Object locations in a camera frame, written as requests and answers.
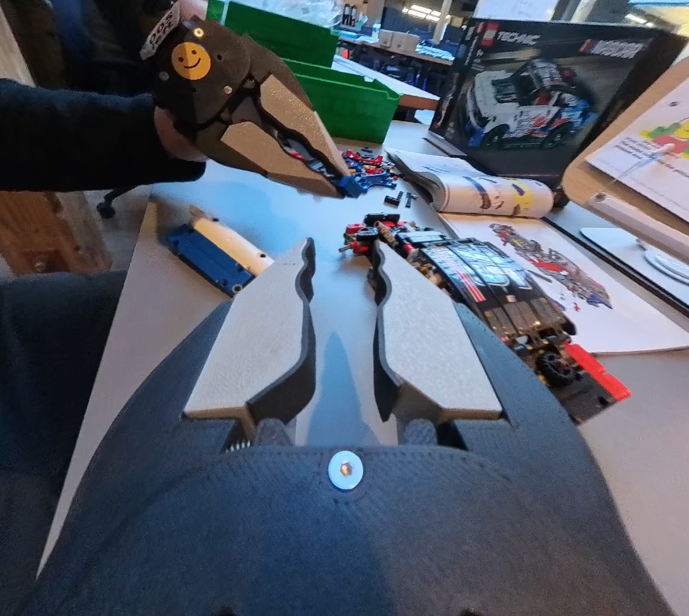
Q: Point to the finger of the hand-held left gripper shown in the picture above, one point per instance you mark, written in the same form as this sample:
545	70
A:
258	148
296	115

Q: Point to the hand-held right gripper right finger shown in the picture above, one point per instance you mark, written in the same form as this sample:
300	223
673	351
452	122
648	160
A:
436	352

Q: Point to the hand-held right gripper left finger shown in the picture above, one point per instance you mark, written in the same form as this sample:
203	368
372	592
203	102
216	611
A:
253	347

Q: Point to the blue smooth tile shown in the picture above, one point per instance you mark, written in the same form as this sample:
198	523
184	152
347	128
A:
351	186

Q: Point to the person's left forearm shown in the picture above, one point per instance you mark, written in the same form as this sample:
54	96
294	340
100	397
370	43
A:
80	137

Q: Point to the grey desk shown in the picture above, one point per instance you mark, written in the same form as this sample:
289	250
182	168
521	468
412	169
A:
646	438

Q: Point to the person's left hand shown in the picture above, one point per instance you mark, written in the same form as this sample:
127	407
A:
172	140

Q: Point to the green storage bin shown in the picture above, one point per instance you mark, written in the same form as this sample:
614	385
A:
280	35
350	105

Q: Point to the black toy brick race car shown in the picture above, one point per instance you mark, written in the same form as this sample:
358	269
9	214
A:
484	282

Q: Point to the pile of loose brick parts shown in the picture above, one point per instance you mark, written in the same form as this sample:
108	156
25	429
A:
371	164

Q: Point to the blue and white brick panel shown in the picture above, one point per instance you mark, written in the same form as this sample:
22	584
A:
215	255

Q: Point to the white printed instruction sheet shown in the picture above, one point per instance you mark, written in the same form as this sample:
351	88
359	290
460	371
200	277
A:
619	325

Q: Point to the wooden display board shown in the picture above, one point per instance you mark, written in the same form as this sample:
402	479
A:
581	174

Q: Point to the black toy car box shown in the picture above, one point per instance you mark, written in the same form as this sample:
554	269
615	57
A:
538	88

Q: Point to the printed paper sheet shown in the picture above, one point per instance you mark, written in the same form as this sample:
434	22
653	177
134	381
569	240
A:
646	153

